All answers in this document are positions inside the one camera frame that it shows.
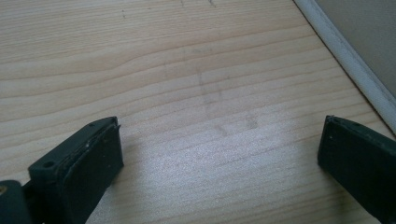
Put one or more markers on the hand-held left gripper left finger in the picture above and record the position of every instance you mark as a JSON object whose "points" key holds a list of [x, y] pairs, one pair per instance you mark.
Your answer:
{"points": [[77, 174]]}

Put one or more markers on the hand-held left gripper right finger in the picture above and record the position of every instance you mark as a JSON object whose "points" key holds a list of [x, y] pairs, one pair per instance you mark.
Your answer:
{"points": [[358, 158]]}

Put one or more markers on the long white storage box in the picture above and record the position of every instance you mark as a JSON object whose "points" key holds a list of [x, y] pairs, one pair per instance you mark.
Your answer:
{"points": [[364, 40]]}

